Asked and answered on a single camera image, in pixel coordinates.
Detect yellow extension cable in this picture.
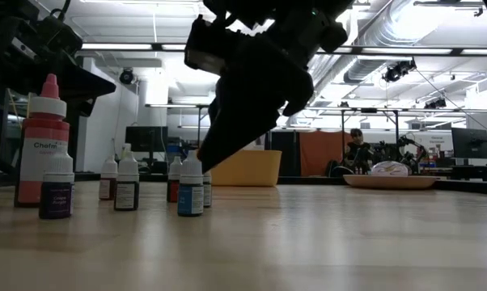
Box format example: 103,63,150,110
6,87,34,122

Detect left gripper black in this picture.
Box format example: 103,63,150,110
8,15,117,118

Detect yellow plastic bin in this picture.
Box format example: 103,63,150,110
210,149,283,188

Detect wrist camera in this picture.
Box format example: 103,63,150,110
184,15,231,78
35,15,83,57

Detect white domed object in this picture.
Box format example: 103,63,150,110
371,160,409,177

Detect black ceiling camera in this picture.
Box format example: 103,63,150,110
381,58,417,84
118,67,136,86

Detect small maroon dropper bottle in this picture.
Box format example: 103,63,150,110
100,155,120,201

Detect small grape purple dropper bottle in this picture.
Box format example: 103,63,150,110
38,145,75,221

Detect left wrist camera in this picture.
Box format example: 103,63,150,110
35,15,83,57

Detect large pink food coloring bottle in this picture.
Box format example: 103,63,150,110
14,73,70,209

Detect flat tan plate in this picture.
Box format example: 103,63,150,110
342,174,441,191

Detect black computer monitor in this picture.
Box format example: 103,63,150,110
451,127,487,160
125,125,170,154

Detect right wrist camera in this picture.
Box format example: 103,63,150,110
184,15,231,78

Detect black overhead light rail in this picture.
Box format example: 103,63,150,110
75,41,487,57

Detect orange partition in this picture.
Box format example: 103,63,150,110
299,129,352,178

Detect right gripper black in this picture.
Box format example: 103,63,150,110
197,0,354,173

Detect small dark white-label dropper bottle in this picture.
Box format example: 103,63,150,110
113,151,141,212
202,170,214,209

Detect black background workbench frame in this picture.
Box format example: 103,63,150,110
195,103,212,151
339,107,401,162

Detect black metal table frame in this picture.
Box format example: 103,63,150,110
67,171,487,196

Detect small blue dropper bottle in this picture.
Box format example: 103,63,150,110
176,150,205,217

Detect person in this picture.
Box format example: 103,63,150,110
344,128,374,175

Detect small red dropper bottle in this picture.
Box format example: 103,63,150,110
166,155,184,204

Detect black partition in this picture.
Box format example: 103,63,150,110
269,129,300,177

